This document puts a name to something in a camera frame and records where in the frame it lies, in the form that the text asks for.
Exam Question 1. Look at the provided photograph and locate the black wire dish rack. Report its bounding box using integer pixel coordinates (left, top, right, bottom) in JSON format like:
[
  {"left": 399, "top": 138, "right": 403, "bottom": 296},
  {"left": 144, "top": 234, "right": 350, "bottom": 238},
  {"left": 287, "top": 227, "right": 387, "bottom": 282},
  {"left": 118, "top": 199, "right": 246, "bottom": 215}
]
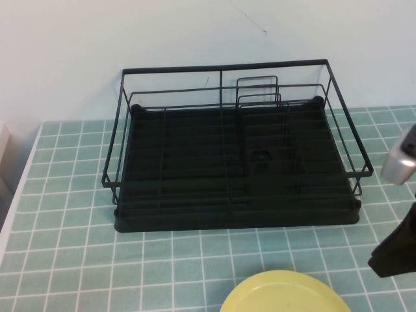
[{"left": 101, "top": 58, "right": 373, "bottom": 211}]

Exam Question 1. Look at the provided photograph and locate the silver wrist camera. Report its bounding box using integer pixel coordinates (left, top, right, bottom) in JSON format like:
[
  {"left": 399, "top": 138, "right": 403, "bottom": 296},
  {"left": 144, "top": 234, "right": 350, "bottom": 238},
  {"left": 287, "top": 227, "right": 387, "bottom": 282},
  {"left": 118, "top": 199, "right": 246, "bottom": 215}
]
[{"left": 380, "top": 122, "right": 416, "bottom": 187}]

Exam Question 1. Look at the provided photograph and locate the black plastic drip tray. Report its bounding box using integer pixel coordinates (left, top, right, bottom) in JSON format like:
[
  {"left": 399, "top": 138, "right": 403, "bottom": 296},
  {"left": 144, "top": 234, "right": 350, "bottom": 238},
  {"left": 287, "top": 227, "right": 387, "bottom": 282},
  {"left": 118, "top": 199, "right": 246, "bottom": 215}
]
[{"left": 114, "top": 96, "right": 362, "bottom": 233}]

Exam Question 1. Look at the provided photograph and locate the yellow round plate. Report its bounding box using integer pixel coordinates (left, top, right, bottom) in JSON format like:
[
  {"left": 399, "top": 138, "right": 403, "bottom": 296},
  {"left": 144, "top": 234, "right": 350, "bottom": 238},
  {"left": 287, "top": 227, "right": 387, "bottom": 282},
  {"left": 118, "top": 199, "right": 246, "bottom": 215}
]
[{"left": 220, "top": 269, "right": 352, "bottom": 312}]

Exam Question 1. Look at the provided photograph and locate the green checkered tablecloth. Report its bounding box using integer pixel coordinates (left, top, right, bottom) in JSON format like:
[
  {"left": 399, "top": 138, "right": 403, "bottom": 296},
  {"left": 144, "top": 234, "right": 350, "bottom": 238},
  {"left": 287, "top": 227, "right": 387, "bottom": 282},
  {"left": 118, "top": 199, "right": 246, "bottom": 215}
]
[{"left": 0, "top": 105, "right": 416, "bottom": 312}]

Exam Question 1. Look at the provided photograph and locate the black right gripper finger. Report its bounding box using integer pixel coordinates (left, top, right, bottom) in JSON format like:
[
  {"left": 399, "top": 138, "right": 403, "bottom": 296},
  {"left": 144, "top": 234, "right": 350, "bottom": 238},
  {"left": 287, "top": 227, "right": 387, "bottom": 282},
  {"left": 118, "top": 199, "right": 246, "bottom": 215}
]
[{"left": 367, "top": 191, "right": 416, "bottom": 279}]

